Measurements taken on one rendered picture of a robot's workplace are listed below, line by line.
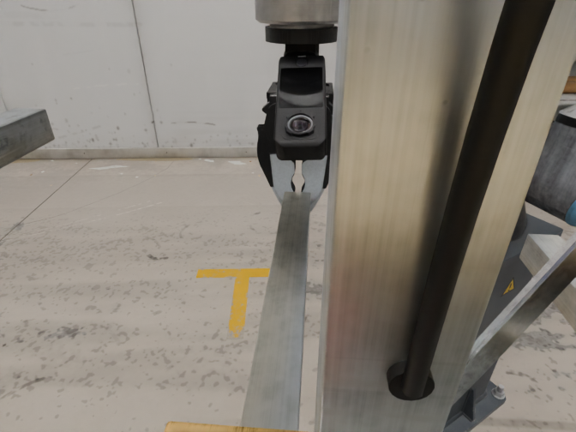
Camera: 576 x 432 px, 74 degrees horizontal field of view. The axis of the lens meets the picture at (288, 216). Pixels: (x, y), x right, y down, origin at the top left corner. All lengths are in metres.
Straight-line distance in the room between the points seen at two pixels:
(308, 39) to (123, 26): 2.53
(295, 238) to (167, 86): 2.55
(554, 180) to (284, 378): 0.61
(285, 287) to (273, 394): 0.09
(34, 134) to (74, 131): 2.77
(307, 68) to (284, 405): 0.29
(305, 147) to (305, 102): 0.05
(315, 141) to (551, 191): 0.52
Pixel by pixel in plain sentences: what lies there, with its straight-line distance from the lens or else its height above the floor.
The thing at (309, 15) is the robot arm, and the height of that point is 1.04.
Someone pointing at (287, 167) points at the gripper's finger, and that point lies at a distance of 0.42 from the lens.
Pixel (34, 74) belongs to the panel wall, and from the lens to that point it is 3.18.
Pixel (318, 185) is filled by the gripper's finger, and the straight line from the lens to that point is 0.43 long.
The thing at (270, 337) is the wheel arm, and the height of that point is 0.86.
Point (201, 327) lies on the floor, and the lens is 1.49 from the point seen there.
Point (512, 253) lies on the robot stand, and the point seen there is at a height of 0.60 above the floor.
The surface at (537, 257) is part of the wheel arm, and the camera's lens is 0.44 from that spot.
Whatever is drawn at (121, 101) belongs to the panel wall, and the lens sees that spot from 2.98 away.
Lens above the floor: 1.05
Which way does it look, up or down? 30 degrees down
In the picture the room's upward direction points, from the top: straight up
